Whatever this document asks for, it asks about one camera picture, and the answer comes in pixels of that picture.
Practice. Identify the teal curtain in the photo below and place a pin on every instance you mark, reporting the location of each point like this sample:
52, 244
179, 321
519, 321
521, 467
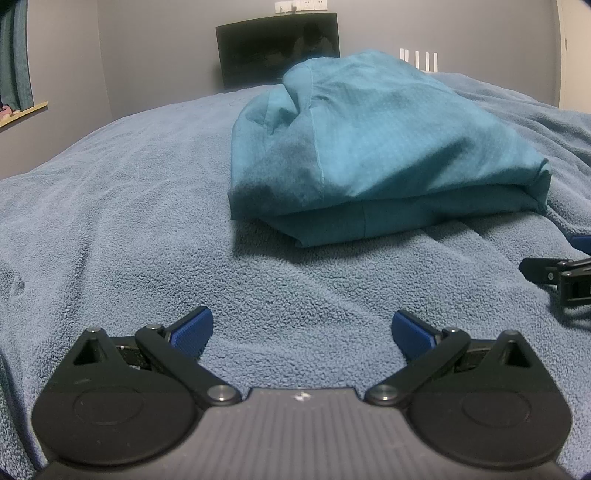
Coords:
14, 50

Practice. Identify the white wall socket strip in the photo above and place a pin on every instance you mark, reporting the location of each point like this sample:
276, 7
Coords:
302, 5

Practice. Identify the white door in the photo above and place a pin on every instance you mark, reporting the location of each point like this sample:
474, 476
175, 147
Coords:
577, 55

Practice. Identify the blue fleece blanket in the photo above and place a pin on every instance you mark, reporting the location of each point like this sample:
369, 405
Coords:
138, 207

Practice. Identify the wooden window sill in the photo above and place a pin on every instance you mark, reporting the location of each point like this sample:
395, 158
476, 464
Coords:
25, 113

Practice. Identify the pink plush toy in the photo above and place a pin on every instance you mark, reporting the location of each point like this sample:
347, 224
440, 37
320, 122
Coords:
5, 113

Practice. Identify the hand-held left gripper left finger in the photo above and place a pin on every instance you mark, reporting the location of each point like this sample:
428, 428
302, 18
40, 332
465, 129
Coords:
194, 331

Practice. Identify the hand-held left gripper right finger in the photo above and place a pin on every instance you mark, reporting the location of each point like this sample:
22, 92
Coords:
411, 330

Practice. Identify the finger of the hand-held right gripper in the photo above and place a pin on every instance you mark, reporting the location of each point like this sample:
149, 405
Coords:
582, 242
540, 270

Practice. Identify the teal zip jacket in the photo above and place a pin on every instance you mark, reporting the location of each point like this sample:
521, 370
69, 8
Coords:
369, 152

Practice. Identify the white router with antennas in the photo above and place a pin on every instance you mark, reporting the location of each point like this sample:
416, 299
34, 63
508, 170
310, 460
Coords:
418, 60

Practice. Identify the black television screen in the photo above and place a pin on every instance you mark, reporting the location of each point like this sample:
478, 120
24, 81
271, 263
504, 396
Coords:
268, 50

